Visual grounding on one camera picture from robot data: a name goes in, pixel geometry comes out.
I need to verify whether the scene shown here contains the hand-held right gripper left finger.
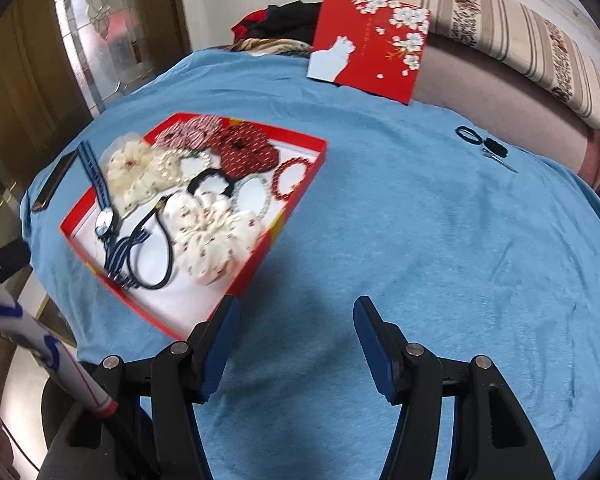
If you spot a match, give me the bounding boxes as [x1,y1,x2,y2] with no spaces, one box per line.
[66,295,242,480]

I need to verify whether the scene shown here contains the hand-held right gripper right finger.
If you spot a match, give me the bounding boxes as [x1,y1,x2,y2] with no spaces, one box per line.
[354,296,556,480]

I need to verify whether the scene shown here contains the red cardboard box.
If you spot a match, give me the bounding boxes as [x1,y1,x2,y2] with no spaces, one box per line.
[60,112,328,342]

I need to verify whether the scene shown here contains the black hair tie with bow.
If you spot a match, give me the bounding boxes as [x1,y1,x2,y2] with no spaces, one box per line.
[124,199,176,291]

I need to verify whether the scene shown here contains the white floral scrunchie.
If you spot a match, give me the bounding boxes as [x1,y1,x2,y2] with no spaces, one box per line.
[171,191,274,287]

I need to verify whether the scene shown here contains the clear crystal bracelet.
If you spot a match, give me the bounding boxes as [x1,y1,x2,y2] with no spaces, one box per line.
[231,174,272,214]

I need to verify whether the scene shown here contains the small black scrunchie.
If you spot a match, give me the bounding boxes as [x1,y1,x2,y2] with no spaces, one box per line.
[187,168,236,199]

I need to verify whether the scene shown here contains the red bead bracelet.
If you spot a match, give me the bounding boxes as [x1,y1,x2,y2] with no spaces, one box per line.
[272,156,314,194]

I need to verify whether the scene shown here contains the pearl bracelet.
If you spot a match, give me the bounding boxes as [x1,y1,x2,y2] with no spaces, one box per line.
[154,147,214,187]

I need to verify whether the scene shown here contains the cream floral scrunchie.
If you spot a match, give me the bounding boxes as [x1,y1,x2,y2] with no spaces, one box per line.
[101,132,167,217]

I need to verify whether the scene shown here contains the watch with blue striped strap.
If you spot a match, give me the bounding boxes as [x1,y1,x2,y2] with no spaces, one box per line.
[76,140,131,281]

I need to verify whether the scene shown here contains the white tube with blue marks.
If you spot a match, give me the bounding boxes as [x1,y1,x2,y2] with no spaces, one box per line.
[0,262,120,417]

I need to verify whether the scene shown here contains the dark red scrunchie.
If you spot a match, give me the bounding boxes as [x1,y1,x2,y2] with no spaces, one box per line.
[214,122,279,182]

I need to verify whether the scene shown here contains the red white striped scrunchie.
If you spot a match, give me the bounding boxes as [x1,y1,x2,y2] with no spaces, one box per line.
[154,115,222,149]

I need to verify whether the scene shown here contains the small scissors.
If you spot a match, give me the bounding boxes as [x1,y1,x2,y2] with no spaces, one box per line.
[481,147,519,174]

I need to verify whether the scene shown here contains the black smartphone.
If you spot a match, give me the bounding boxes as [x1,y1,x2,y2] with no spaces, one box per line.
[30,151,81,212]

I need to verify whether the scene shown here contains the pink beige mattress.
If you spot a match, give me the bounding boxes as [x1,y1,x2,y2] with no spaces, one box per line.
[412,32,600,186]

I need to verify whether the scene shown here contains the red box lid cat print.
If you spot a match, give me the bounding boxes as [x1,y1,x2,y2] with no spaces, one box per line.
[306,0,432,106]

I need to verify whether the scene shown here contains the patterned brown cloth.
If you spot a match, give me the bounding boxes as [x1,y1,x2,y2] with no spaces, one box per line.
[230,37,313,56]

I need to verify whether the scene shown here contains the black and red clothes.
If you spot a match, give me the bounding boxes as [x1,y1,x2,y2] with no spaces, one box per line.
[230,1,323,43]

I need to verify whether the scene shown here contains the wooden door with glass panel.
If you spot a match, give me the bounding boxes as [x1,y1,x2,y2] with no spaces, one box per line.
[0,0,191,241]

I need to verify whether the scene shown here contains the striped pillow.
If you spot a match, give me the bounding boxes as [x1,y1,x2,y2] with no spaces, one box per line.
[355,0,600,135]

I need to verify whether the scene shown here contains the black bracket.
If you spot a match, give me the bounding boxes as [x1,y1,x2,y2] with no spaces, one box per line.
[0,239,32,282]

